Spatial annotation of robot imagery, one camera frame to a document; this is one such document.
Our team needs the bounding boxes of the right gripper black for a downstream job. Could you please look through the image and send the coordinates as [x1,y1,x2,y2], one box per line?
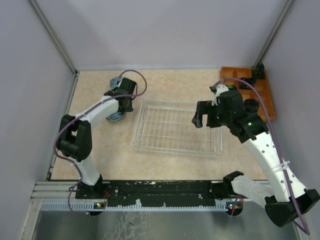
[192,100,232,128]

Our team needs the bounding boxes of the blue white patterned bowl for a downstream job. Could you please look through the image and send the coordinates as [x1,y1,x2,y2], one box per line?
[106,111,126,123]

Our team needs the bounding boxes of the white wire dish rack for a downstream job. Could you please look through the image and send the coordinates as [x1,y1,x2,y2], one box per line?
[133,98,223,159]

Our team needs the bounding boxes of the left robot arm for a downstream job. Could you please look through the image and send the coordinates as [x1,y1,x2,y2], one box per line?
[55,77,137,199]

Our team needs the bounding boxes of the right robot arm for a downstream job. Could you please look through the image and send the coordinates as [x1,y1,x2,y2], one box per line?
[191,90,320,227]

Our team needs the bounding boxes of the top blue stacked bowl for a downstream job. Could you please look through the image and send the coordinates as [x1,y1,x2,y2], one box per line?
[109,76,124,90]

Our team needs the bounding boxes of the black round object in tray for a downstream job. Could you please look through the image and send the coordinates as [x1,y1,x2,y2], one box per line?
[243,98,260,115]

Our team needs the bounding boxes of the black object tray centre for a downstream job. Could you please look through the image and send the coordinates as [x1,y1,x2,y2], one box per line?
[238,77,257,90]

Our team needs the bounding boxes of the wooden compartment tray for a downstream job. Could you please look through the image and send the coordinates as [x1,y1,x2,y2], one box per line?
[219,66,277,123]

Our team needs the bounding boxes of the black object tray corner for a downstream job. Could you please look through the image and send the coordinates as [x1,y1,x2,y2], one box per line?
[251,62,266,80]

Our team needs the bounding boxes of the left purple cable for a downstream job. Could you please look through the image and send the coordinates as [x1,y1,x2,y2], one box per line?
[54,69,148,217]

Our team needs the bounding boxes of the purple cable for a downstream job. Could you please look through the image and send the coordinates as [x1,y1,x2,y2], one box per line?
[54,69,148,217]
[212,78,311,236]

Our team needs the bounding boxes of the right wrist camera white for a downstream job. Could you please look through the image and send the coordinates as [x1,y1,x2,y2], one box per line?
[210,84,229,106]

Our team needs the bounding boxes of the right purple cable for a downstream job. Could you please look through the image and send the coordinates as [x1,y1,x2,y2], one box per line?
[212,78,311,236]

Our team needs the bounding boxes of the white cable duct strip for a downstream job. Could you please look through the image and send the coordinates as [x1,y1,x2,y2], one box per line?
[41,201,241,211]

